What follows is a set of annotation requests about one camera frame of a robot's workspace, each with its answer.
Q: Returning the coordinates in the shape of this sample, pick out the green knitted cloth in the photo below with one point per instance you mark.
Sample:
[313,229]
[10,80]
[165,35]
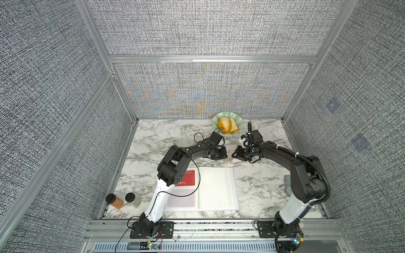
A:
[287,185]

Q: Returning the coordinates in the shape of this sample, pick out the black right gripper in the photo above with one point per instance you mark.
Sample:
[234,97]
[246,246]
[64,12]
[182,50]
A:
[237,154]

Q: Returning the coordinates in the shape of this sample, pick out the light green wavy bowl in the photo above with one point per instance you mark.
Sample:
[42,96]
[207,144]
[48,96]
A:
[237,118]

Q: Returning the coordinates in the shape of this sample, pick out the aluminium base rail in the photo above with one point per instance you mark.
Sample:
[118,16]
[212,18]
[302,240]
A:
[213,236]

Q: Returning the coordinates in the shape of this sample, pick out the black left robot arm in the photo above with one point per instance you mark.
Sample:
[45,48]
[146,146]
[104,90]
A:
[171,171]

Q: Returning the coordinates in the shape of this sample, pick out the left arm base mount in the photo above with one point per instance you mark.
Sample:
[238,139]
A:
[146,229]

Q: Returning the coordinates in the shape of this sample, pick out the brown cup black lid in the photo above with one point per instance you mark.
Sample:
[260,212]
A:
[114,201]

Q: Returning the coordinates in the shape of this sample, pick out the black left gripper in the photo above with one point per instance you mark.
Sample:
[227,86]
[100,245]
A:
[223,155]

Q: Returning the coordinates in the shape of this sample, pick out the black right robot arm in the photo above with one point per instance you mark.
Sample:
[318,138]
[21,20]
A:
[309,183]

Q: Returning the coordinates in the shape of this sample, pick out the large orange bread roll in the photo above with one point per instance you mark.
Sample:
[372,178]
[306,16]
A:
[224,124]

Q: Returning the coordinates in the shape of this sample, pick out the white photo album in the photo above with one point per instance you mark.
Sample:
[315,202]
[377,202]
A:
[215,190]

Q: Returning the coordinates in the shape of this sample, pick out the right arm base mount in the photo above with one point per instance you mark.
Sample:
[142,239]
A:
[288,237]

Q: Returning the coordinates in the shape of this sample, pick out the aluminium enclosure frame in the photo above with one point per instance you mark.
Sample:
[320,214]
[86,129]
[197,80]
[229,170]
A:
[19,207]

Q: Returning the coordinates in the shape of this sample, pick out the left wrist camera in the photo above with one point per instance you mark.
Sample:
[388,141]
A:
[216,140]

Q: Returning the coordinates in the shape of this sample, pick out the small bread slice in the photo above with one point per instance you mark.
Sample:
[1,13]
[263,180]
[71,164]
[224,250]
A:
[234,126]

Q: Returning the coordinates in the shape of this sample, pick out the small red card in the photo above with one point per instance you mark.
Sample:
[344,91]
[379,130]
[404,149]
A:
[188,180]

